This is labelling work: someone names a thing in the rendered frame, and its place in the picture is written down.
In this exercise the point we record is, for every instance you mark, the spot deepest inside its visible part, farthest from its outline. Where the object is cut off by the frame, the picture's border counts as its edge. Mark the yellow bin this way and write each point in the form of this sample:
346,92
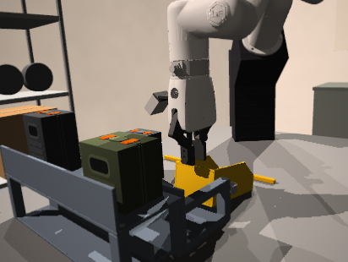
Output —
193,178

